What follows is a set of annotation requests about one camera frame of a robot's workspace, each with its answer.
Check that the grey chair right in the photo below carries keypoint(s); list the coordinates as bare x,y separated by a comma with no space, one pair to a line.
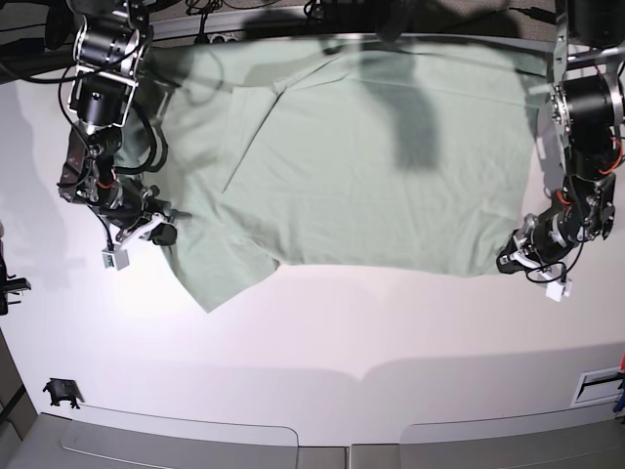
582,437

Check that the grey chair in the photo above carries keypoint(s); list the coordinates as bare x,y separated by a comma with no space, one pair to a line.
582,437
55,442

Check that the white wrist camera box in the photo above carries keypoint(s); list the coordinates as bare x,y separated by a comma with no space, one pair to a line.
115,258
558,289

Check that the black table clamp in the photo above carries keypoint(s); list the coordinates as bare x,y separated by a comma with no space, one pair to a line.
63,390

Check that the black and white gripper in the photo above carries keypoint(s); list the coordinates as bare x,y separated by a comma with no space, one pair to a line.
142,214
538,249

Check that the black power adapter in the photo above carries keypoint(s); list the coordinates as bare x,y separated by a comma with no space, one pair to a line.
540,14

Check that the grey chair left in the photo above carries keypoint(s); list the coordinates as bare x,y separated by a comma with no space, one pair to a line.
55,442

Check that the light green T-shirt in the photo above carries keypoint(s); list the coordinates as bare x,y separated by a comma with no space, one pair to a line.
410,156

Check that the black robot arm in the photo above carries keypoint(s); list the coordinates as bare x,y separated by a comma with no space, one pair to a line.
587,104
112,143

